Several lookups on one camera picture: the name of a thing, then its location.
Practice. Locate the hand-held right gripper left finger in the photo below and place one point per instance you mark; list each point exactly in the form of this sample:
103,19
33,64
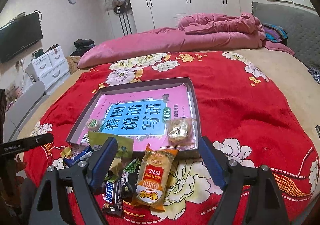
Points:
103,162

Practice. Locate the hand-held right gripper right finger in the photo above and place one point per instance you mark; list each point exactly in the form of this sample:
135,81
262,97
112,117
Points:
212,165

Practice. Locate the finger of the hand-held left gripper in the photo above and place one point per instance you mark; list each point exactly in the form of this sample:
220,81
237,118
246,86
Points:
27,143

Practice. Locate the green snack packet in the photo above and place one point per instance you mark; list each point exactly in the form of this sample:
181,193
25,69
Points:
96,140

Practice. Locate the dark blue snack packet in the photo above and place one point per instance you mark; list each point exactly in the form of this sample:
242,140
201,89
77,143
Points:
77,157

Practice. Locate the yellow cartoon snack packet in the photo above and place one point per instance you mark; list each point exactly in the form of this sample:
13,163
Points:
66,151

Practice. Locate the green-topped pastry packet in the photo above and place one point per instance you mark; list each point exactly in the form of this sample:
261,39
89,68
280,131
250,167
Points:
152,177

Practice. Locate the grey shallow cardboard box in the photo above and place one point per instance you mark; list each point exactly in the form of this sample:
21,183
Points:
195,105

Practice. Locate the gold wrapped candy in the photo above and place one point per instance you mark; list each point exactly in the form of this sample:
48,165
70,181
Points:
115,166

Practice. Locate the black green pea packet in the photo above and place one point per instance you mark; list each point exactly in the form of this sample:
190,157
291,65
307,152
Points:
130,172

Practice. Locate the brown chocolate bar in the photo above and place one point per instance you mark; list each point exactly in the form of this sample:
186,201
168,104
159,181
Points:
111,195

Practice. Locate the grey padded bench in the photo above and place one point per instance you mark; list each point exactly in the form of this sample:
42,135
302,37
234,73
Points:
27,105

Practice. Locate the round cookie packet green label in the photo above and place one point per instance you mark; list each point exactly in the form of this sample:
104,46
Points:
93,124

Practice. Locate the clear pastry packet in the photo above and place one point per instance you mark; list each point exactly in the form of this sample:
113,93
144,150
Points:
180,131

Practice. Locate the pink and blue book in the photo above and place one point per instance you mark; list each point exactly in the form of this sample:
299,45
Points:
135,117

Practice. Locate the red floral blanket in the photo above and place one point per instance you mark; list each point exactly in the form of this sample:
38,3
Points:
237,105

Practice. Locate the white drawer cabinet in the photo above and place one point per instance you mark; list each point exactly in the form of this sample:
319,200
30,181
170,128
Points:
50,65

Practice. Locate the black flat television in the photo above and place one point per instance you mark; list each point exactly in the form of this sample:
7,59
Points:
17,37

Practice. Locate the dark clothes pile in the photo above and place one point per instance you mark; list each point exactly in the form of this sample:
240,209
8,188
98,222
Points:
83,45

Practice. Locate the pink quilt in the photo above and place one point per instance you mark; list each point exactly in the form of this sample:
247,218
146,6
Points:
162,40

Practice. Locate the grey patterned cloth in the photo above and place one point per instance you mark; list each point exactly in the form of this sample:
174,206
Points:
315,73

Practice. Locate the multicoloured striped cloth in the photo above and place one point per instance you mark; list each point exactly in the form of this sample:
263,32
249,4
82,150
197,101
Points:
275,33

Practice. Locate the hanging bags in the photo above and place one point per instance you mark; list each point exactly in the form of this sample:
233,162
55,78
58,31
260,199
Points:
117,2

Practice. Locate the grey quilted mat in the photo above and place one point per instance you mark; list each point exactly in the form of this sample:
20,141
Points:
300,30

